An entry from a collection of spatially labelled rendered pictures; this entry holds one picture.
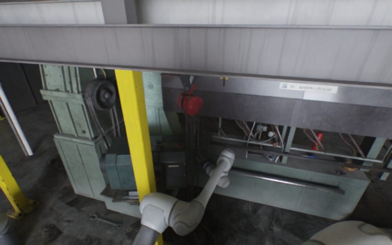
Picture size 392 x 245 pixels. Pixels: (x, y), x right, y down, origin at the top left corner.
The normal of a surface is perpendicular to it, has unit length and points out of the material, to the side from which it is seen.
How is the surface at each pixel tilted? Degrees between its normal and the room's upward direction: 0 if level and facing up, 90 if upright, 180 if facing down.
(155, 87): 90
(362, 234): 7
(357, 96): 78
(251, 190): 90
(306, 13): 90
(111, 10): 90
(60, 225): 0
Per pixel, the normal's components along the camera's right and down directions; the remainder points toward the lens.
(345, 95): -0.27, 0.25
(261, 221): 0.00, -0.89
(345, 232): -0.11, -0.99
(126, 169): 0.06, 0.46
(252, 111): -0.28, 0.44
